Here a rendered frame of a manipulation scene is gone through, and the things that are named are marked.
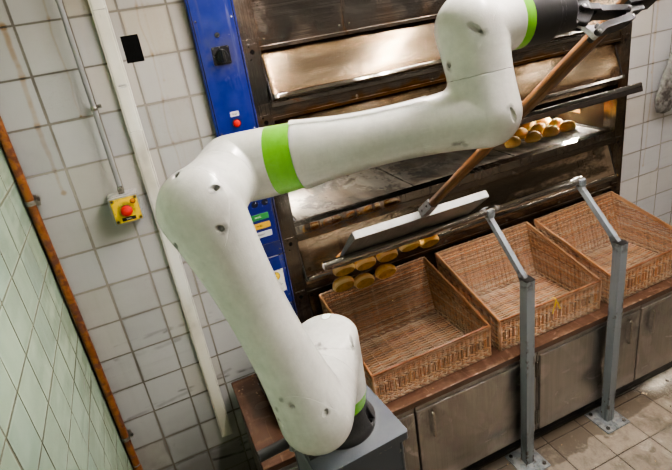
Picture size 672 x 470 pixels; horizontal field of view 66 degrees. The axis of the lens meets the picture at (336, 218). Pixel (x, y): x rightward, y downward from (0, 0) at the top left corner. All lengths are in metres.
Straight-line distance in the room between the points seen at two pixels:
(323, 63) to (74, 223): 1.08
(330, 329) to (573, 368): 1.77
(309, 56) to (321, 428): 1.50
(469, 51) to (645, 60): 2.43
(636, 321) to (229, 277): 2.30
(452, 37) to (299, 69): 1.29
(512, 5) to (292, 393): 0.67
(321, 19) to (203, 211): 1.47
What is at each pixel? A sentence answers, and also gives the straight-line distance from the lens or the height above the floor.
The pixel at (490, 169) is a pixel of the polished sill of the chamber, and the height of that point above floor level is 1.17.
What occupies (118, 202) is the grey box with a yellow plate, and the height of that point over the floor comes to 1.49.
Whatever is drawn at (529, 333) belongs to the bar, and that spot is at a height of 0.71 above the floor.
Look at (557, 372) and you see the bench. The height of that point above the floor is 0.38.
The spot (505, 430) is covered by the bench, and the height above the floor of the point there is 0.19.
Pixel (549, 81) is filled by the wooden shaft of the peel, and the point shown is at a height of 1.80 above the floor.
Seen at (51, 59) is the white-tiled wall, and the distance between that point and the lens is 1.94.
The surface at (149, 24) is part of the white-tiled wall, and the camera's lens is 1.93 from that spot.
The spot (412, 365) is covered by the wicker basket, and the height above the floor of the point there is 0.70.
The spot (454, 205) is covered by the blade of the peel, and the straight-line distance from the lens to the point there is 1.90.
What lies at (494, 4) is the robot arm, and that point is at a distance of 0.83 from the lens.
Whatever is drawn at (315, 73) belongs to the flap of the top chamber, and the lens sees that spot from 2.06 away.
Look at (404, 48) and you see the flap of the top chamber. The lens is 2.23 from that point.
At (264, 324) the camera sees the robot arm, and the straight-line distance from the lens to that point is 0.79.
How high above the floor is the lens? 2.03
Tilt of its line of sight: 23 degrees down
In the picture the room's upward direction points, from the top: 9 degrees counter-clockwise
